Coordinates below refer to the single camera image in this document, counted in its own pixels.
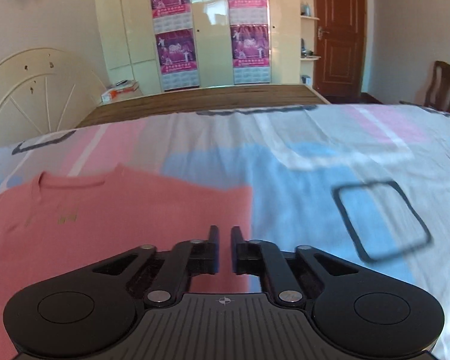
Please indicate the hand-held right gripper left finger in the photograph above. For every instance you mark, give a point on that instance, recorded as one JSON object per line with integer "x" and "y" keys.
{"x": 213, "y": 240}

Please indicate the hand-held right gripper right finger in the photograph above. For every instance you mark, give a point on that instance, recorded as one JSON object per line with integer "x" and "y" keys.
{"x": 235, "y": 240}

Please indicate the pink shirt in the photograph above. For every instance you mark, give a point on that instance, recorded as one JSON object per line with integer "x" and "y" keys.
{"x": 116, "y": 210}

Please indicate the patterned pastel bed blanket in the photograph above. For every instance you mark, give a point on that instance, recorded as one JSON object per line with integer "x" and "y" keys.
{"x": 322, "y": 138}

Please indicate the small white shelf box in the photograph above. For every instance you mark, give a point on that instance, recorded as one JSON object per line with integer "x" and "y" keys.
{"x": 306, "y": 80}

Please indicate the white and orange box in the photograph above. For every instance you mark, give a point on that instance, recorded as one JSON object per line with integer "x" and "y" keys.
{"x": 114, "y": 95}

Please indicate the dark remote control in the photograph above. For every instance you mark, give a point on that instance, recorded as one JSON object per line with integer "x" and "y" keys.
{"x": 121, "y": 82}

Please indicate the cream wardrobe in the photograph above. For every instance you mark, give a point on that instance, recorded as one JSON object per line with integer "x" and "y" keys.
{"x": 210, "y": 45}

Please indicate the dark shelf clutter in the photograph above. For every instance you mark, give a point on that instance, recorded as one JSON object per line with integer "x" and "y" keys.
{"x": 308, "y": 50}

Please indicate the cream corner shelf unit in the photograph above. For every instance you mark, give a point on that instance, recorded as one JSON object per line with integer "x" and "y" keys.
{"x": 305, "y": 26}

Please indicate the brown wooden door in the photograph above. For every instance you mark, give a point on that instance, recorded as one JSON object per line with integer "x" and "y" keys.
{"x": 339, "y": 33}

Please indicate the cream arched headboard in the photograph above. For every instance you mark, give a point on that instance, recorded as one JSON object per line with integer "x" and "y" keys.
{"x": 22, "y": 93}

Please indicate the glass shelf ornament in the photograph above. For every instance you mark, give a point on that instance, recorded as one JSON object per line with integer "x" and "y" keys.
{"x": 306, "y": 9}

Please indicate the brown wooden chair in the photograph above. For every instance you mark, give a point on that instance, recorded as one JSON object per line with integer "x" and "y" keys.
{"x": 440, "y": 82}

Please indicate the wooden bed frame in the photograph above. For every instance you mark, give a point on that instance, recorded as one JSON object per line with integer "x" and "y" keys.
{"x": 210, "y": 97}

